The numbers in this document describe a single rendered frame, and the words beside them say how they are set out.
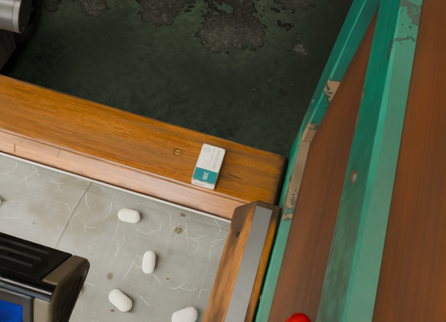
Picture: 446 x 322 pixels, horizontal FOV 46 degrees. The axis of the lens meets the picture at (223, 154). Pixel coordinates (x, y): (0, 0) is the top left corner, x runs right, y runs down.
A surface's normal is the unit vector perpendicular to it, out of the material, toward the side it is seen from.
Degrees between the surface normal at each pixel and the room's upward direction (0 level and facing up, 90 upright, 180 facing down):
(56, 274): 58
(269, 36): 0
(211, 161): 0
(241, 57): 0
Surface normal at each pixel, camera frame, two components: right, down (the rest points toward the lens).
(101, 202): 0.07, -0.42
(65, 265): 0.27, -0.95
